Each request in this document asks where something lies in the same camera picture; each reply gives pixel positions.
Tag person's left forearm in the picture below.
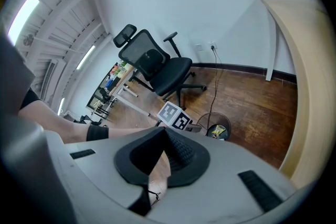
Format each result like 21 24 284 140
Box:
18 99 169 144

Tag small white-legged desk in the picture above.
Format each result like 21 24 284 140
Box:
109 61 150 116

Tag black office chair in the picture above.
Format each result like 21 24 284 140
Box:
112 24 207 111

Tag black power cable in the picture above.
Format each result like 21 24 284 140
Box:
196 47 224 129

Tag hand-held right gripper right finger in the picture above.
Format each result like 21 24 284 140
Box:
146 127 299 222

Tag beige wooden table edge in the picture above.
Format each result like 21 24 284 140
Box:
259 0 331 189

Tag person's black top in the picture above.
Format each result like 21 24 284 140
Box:
18 88 43 110

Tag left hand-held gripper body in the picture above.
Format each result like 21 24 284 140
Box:
156 101 202 135

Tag small ceiling fixture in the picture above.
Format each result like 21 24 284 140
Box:
22 34 35 47

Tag yellow snack packet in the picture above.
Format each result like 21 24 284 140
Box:
211 125 227 137

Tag pile of colourful desk clutter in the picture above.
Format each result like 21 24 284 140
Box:
106 59 132 87

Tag black round trash bin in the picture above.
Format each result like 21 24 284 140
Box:
196 112 232 141

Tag white table frame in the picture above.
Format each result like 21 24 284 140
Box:
265 6 279 82

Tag long ceiling light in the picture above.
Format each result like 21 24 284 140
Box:
57 98 66 116
76 45 96 70
7 0 40 40

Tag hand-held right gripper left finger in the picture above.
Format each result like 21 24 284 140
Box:
64 127 166 217

